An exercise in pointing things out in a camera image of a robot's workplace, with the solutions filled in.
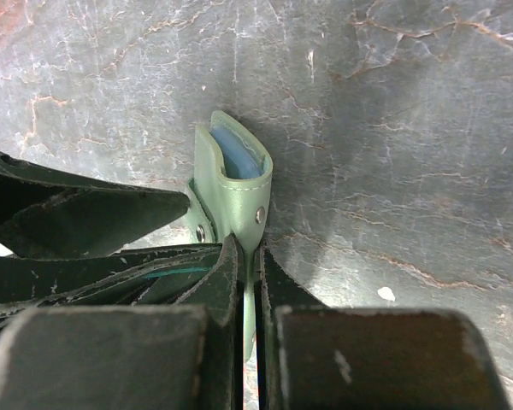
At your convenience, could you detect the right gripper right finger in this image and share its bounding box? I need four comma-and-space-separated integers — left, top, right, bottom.
256, 247, 510, 409

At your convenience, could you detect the green card holder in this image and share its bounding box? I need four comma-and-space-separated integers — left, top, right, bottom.
186, 110, 274, 360

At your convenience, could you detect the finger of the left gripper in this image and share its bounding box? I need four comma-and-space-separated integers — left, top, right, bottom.
0, 152, 190, 259
0, 244, 221, 319

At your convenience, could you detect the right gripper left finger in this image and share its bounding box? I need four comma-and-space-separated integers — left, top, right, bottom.
0, 236, 244, 409

